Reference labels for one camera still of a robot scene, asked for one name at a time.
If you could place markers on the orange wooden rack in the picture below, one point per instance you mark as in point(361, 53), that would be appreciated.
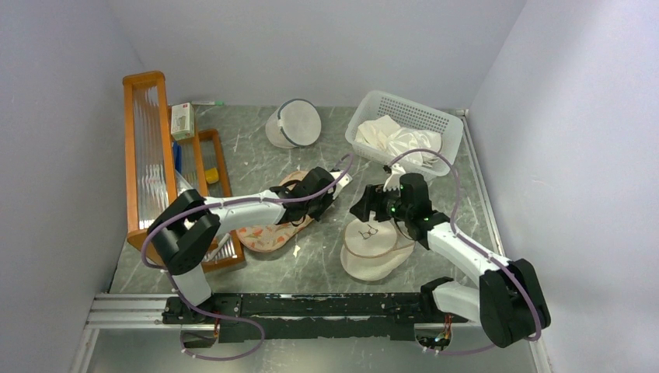
point(152, 156)

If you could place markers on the white cloth in basket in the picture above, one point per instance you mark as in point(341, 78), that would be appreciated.
point(385, 135)

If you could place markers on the yellow small block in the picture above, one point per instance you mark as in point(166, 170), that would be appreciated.
point(211, 176)

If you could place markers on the small white carton box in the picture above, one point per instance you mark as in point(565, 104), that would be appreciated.
point(182, 121)

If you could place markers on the beige round laundry bag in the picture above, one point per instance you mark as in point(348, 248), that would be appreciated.
point(372, 250)

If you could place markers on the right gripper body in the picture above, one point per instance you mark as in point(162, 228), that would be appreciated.
point(388, 204)

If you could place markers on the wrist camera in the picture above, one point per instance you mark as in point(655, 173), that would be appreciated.
point(342, 182)
point(392, 183)

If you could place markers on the floral mesh laundry bag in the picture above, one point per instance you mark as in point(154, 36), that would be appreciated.
point(268, 238)

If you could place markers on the white marker pen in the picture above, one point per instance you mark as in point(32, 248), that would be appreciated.
point(207, 103)

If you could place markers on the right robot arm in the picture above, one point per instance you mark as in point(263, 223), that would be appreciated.
point(506, 300)

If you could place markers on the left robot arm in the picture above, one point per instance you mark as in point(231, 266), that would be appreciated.
point(183, 232)

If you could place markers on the white plastic basket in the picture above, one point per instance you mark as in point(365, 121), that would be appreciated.
point(409, 114)

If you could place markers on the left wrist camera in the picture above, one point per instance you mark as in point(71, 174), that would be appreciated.
point(342, 182)

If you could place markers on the plastic bag in rack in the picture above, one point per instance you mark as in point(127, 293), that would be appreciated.
point(182, 185)

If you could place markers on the white cylindrical laundry bag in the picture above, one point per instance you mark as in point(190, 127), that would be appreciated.
point(294, 124)

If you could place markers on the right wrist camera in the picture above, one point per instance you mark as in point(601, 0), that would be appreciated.
point(392, 183)

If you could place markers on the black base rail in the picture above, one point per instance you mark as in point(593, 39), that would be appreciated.
point(239, 317)

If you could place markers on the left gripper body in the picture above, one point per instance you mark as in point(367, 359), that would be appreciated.
point(317, 208)

